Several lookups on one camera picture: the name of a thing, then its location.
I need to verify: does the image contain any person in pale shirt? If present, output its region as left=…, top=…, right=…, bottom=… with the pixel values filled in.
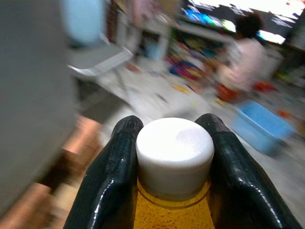
left=207, top=12, right=273, bottom=101

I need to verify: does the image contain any white folding chair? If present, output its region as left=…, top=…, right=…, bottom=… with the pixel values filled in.
left=67, top=43, right=134, bottom=97

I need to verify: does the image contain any pale blue round object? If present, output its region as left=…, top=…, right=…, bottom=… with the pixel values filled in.
left=60, top=0, right=105, bottom=46

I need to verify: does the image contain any red orange toy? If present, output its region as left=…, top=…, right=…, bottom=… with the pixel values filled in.
left=216, top=83, right=240, bottom=103

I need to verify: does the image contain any yellow drink bottle white cap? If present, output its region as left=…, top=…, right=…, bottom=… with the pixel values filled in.
left=133, top=117, right=216, bottom=229

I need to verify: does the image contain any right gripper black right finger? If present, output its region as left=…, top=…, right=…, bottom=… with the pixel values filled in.
left=194, top=113, right=304, bottom=229

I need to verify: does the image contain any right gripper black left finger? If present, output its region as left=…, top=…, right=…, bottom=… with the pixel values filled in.
left=64, top=115, right=144, bottom=229

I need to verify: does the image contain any light blue plastic bin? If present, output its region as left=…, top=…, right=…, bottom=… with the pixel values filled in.
left=232, top=99, right=295, bottom=155

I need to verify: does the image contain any large television screen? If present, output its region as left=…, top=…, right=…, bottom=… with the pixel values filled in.
left=180, top=0, right=305, bottom=45

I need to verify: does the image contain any white shelf with toys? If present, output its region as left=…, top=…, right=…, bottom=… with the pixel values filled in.
left=164, top=22, right=235, bottom=81

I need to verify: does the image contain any large grey panel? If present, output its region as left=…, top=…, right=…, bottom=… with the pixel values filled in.
left=0, top=0, right=80, bottom=214

